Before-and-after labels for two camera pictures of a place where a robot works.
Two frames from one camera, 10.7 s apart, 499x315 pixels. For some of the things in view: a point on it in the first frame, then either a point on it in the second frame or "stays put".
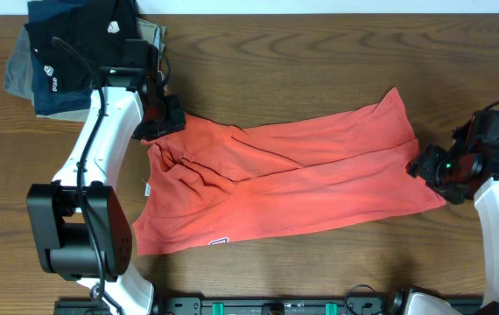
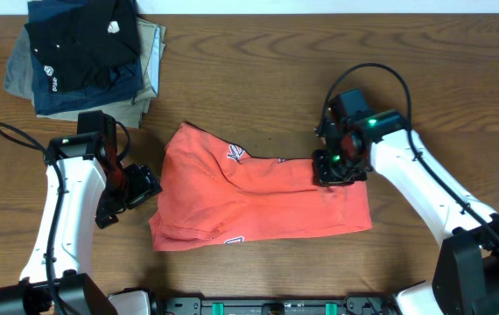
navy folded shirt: x=47 y=99 stays put
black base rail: x=244 y=305 stays put
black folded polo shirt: x=74 y=45 stays put
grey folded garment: x=18 y=68 stays put
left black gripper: x=179 y=121 to x=146 y=184
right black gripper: x=424 y=164 to x=323 y=177
